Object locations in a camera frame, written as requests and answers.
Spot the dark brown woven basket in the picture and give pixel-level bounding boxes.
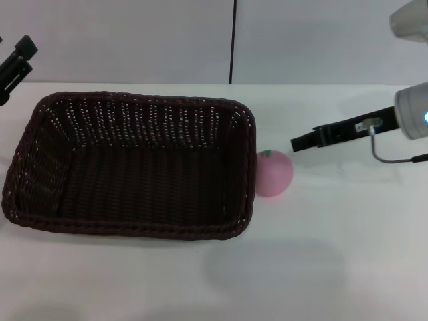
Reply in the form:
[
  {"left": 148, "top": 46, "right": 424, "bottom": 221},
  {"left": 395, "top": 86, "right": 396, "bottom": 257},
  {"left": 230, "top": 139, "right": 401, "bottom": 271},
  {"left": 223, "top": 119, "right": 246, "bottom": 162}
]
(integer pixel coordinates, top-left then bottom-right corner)
[{"left": 1, "top": 90, "right": 257, "bottom": 242}]

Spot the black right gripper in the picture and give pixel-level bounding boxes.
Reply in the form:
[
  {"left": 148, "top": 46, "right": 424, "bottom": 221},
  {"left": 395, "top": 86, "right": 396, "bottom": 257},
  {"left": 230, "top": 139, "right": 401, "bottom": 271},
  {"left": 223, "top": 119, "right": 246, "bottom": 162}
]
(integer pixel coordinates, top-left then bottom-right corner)
[{"left": 290, "top": 105, "right": 401, "bottom": 154}]

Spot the pink toy peach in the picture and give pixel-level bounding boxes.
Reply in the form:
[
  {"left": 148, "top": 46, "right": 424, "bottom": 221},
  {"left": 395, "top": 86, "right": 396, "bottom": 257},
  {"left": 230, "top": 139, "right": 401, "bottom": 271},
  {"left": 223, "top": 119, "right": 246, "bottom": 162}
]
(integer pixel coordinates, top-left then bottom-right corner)
[{"left": 254, "top": 148, "right": 295, "bottom": 198}]

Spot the grey right wrist cable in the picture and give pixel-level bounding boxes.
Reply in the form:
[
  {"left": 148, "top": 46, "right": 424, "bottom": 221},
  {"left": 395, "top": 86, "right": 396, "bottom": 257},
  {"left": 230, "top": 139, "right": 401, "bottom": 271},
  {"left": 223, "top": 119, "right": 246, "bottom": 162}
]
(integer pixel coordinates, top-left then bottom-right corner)
[{"left": 364, "top": 118, "right": 428, "bottom": 165}]

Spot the black vertical wall strip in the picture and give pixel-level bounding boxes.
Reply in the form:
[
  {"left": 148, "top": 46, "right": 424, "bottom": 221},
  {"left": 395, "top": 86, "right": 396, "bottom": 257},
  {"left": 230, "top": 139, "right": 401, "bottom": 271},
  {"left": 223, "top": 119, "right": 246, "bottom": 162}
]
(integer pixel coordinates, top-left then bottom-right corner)
[{"left": 229, "top": 0, "right": 239, "bottom": 84}]

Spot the grey right wrist camera housing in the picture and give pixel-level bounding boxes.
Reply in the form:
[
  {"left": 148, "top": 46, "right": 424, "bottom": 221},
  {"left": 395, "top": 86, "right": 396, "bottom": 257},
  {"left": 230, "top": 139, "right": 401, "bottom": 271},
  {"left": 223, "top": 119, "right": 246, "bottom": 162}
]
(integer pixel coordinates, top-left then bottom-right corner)
[{"left": 389, "top": 0, "right": 428, "bottom": 43}]

